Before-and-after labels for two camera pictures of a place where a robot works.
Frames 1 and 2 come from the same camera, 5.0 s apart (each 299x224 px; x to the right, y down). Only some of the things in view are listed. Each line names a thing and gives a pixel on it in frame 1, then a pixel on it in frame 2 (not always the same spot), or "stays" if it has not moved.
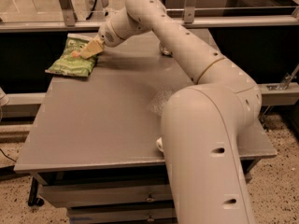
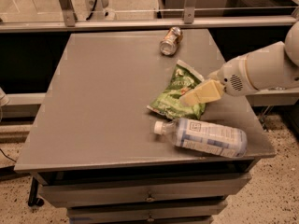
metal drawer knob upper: [149, 199] stays
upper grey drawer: [141, 194] stays
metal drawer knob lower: [150, 219] stays
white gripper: [107, 35] → [231, 77]
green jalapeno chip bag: [71, 61] → [167, 103]
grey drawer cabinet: [94, 143] stays
